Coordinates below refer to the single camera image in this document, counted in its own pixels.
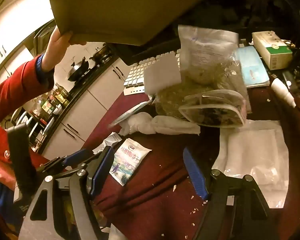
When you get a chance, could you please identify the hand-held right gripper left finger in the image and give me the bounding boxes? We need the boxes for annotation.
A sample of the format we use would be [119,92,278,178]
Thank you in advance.
[19,145,115,240]

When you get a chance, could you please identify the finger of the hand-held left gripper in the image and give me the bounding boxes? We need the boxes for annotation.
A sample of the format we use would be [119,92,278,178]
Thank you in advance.
[37,149,94,173]

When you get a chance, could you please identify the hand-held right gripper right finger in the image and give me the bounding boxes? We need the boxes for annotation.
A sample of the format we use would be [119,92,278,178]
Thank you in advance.
[183,147,270,240]

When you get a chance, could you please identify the scenic print snack packet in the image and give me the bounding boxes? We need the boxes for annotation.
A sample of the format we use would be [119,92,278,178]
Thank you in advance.
[109,138,152,187]

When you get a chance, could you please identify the torn white printed packet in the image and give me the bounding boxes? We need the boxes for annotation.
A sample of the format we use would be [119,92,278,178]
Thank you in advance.
[93,132,122,155]

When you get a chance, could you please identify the large clear plastic bag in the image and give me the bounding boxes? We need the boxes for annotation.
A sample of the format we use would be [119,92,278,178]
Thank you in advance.
[212,119,290,208]

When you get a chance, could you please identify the green white packet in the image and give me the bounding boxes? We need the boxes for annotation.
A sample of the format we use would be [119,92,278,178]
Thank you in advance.
[109,100,154,127]

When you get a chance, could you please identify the clear cartoon pouch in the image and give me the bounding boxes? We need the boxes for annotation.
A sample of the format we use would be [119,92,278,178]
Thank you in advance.
[178,89,247,128]

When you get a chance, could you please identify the white cloth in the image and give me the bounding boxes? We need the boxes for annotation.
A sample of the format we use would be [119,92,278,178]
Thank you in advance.
[119,112,201,136]

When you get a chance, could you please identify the cardboard box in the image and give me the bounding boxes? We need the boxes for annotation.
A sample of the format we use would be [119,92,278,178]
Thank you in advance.
[45,0,268,47]

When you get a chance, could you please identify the person's left forearm red sleeve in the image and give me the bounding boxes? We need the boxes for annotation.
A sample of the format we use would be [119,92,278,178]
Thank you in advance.
[0,54,56,124]

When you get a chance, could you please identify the person's left hand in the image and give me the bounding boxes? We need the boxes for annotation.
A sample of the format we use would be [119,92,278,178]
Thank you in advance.
[41,26,87,72]

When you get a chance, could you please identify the dish rack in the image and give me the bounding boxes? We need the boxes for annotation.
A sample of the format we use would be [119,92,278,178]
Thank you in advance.
[4,109,56,154]

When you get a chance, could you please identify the group of seasoning jars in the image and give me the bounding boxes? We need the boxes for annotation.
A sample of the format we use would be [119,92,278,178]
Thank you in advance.
[32,84,71,121]

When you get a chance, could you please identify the black kitchen countertop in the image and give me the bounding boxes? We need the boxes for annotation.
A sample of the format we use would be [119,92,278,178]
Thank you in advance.
[27,56,122,145]

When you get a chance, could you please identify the white kitchen cabinets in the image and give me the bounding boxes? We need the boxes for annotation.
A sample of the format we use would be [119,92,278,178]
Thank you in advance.
[0,12,132,161]

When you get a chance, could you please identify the black wok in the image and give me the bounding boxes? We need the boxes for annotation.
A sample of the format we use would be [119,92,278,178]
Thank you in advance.
[67,57,91,82]

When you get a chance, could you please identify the white keyboard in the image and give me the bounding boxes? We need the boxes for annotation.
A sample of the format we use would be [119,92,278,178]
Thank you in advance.
[123,49,183,96]

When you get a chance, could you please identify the steel pot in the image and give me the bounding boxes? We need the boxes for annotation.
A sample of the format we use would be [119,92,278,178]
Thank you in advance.
[89,45,113,65]

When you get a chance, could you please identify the white paper sheet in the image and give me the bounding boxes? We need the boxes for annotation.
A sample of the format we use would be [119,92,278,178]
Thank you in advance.
[143,54,182,95]

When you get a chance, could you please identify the clear bag of dried herbs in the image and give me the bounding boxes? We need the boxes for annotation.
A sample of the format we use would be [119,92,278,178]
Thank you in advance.
[154,24,252,120]

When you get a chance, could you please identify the black monitor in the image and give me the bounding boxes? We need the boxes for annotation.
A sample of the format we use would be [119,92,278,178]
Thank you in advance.
[107,39,182,67]

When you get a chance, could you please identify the white nozzle bottle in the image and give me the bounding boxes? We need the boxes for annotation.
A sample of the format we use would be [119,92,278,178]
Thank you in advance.
[270,77,297,109]

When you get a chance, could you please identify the light blue book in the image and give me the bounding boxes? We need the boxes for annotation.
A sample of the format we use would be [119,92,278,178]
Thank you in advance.
[235,45,271,88]

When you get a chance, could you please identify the green white carton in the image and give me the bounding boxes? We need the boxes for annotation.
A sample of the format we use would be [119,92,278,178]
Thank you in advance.
[252,31,293,71]

